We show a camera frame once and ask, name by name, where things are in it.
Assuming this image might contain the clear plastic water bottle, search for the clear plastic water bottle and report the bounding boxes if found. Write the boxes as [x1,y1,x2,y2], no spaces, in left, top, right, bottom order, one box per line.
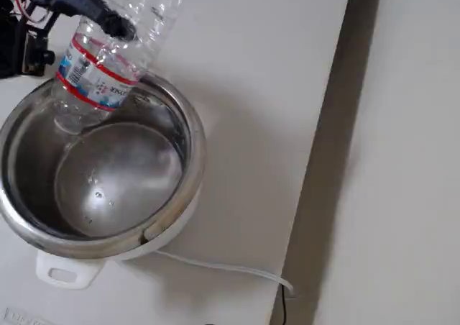
[50,0,186,136]

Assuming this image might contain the white rice cooker body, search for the white rice cooker body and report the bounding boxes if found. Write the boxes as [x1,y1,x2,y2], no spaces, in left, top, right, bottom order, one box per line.
[0,72,208,289]

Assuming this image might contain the steel inner cooking pot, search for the steel inner cooking pot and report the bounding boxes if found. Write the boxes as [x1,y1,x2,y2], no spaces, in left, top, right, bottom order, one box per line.
[0,71,208,260]

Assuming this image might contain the grey printed table sticker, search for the grey printed table sticker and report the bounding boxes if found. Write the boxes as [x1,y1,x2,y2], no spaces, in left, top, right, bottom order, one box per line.
[1,306,50,325]

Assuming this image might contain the red white servo wire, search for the red white servo wire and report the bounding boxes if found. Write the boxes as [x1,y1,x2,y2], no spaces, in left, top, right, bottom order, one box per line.
[12,0,52,24]

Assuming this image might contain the gripper camera circuit board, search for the gripper camera circuit board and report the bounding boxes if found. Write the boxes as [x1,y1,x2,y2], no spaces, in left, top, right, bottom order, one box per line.
[21,29,56,76]

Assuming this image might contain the white power cord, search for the white power cord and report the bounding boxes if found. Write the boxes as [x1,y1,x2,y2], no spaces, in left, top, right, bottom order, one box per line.
[154,249,298,299]

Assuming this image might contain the thin black cable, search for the thin black cable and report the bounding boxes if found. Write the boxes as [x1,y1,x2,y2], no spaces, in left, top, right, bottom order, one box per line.
[279,285,289,325]

